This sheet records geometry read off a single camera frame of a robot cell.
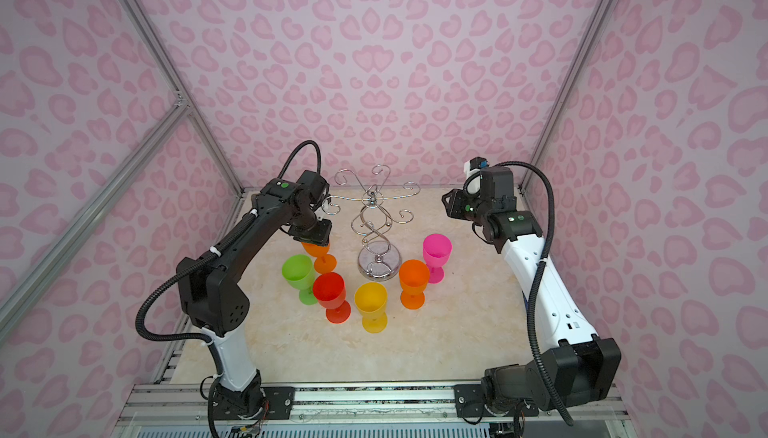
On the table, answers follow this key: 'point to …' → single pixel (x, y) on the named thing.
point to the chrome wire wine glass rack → (378, 259)
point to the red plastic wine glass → (330, 291)
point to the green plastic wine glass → (299, 272)
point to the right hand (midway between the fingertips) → (449, 194)
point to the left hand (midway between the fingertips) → (322, 236)
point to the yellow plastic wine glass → (371, 301)
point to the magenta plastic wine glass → (437, 249)
